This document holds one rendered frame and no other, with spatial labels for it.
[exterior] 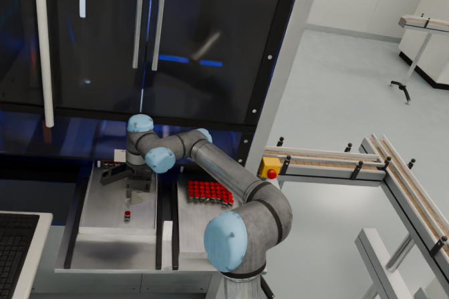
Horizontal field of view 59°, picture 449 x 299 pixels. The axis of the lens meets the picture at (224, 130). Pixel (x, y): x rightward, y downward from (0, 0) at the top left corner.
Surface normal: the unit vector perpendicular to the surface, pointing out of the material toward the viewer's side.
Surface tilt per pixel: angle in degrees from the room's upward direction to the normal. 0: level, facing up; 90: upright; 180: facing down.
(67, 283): 90
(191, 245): 0
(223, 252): 83
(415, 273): 0
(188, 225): 0
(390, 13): 90
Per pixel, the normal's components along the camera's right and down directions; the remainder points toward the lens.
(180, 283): 0.12, 0.60
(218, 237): -0.78, 0.09
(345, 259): 0.19, -0.80
